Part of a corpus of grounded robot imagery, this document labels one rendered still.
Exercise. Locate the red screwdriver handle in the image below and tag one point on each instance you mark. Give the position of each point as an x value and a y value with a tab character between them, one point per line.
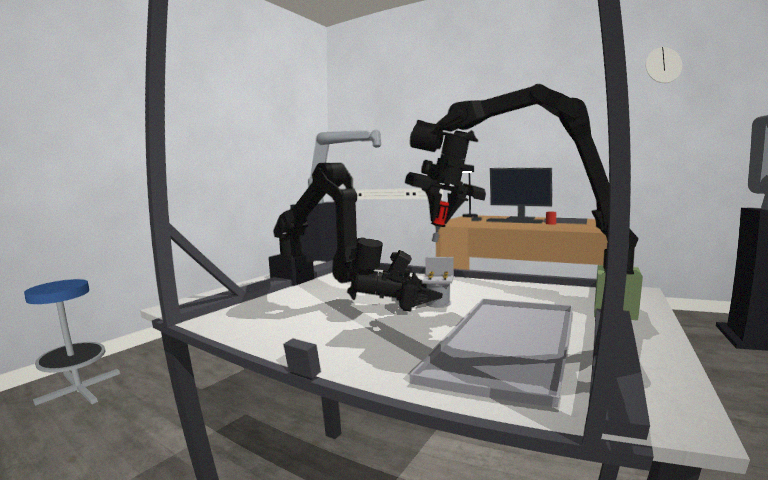
440	219

